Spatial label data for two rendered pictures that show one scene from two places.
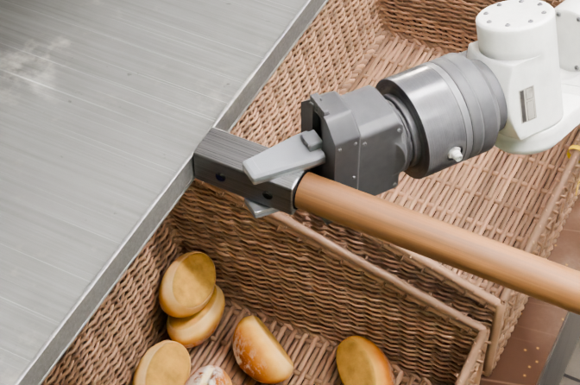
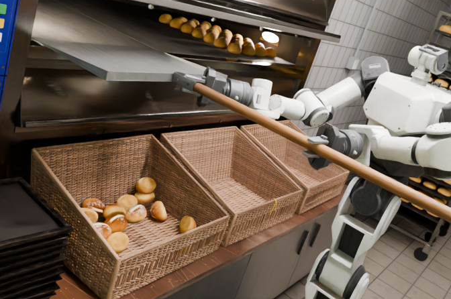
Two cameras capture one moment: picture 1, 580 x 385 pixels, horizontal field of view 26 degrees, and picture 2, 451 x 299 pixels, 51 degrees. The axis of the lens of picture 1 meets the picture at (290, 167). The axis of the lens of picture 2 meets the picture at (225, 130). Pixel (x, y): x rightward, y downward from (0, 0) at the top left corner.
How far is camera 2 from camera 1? 0.87 m
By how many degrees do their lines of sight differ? 30
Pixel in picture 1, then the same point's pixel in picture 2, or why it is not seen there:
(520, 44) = (261, 83)
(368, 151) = (215, 84)
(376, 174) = not seen: hidden behind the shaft
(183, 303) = (143, 185)
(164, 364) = (129, 198)
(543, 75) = (264, 94)
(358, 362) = (186, 220)
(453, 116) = (239, 88)
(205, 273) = (152, 184)
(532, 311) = (245, 241)
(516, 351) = (235, 247)
